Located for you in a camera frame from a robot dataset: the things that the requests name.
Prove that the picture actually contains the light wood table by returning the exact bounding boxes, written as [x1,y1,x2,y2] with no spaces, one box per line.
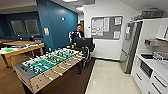
[1,39,36,48]

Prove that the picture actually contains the stainless steel refrigerator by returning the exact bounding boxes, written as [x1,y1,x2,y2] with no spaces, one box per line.
[119,21,143,75]

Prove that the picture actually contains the ceiling light panel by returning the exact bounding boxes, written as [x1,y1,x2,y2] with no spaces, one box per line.
[74,5,85,12]

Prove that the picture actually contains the white top yellow gaming table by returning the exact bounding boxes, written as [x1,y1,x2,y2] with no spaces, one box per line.
[0,43,45,69]

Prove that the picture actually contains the yellow pillar notice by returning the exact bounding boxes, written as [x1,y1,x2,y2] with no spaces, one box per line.
[43,27,50,37]

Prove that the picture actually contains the black built-in microwave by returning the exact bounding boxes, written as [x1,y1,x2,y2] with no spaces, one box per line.
[139,59,154,79]

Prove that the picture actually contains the wide white drawer stack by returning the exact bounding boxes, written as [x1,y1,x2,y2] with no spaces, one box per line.
[148,71,168,94]

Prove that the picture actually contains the dark dish rack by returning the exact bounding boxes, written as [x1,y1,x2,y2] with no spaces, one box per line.
[152,51,168,62]

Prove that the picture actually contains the black wheeled cart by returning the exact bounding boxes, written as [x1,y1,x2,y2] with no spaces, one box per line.
[73,37,96,64]

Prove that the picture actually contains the green foosball table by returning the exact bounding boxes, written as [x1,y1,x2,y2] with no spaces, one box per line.
[13,47,84,94]

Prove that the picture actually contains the grey bulletin board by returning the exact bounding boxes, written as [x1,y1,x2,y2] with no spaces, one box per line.
[90,15,124,41]

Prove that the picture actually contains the interior glass window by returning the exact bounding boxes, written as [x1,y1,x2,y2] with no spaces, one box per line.
[24,19,40,35]
[9,19,25,35]

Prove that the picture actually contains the white drawer under microwave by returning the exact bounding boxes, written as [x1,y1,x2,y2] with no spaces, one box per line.
[132,68,148,93]

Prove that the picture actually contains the person in black shirt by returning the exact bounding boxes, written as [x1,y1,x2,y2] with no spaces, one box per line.
[68,23,86,46]

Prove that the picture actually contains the dark wire basket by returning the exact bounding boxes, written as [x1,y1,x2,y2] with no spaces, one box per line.
[140,8,166,19]

